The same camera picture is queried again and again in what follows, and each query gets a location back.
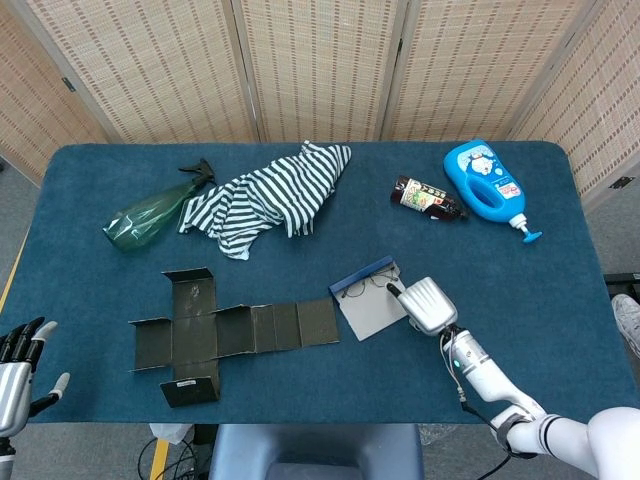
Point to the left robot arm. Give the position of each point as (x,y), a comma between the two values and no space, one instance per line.
(5,460)

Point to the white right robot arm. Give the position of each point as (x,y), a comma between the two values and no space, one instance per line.
(480,370)

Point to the green spray bottle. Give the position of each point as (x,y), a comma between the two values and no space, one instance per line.
(145,220)

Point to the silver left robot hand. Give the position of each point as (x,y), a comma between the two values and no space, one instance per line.
(10,395)

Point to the black unfolded cardboard box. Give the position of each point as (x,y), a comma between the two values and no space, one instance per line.
(192,330)

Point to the clear plastic wrap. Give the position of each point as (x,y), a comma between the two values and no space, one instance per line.
(432,434)

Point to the grey and blue notebook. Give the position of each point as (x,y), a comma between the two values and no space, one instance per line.
(370,315)

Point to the dark screen hinge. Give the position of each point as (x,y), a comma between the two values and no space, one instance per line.
(620,182)
(68,84)

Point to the striped black and white cloth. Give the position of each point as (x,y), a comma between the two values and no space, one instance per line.
(270,195)

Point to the blue table cloth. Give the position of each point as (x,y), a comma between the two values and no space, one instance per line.
(350,380)

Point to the blue pump bottle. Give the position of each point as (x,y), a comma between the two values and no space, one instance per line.
(502,210)

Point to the white sneaker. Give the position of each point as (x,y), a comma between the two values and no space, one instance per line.
(627,320)

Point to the blue-grey chair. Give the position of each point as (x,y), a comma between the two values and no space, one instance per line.
(315,450)

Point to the black stand foot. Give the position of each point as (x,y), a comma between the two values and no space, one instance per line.
(622,279)

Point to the white plastic bag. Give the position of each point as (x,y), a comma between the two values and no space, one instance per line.
(170,432)

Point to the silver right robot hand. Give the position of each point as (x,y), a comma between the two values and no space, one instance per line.
(430,307)

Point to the black-framed eyeglasses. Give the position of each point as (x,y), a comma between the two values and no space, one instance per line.
(356,292)

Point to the woven folding screen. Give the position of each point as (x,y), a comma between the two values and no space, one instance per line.
(320,65)

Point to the brown labelled bottle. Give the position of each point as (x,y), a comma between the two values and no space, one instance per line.
(425,197)

